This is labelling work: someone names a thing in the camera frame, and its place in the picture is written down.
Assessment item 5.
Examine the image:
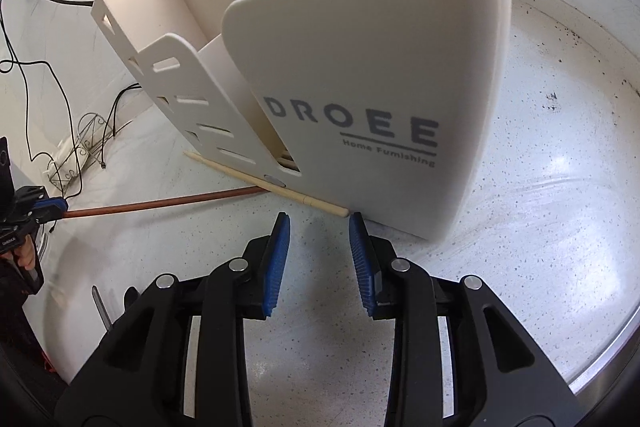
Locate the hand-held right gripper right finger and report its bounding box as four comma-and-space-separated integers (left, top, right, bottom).
348, 212, 583, 427

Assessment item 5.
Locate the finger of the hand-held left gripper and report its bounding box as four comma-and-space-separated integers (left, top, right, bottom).
14, 187, 48, 206
12, 197, 68, 223

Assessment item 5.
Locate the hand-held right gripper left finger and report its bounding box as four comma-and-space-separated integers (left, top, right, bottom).
54, 212, 292, 427

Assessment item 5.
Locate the red-brown wooden chopstick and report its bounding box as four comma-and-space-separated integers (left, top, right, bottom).
64, 187, 266, 219

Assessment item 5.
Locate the light bamboo chopstick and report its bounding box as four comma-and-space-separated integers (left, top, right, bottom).
182, 150, 350, 217

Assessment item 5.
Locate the cream plastic utensil holder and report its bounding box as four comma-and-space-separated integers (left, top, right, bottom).
91, 0, 513, 244

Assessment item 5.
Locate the person's left forearm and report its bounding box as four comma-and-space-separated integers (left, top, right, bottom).
0, 257, 56, 378

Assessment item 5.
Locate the person's left hand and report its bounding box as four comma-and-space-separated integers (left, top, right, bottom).
14, 234, 40, 274

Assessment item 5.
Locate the metal spoon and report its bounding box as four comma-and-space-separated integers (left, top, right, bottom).
91, 285, 113, 333

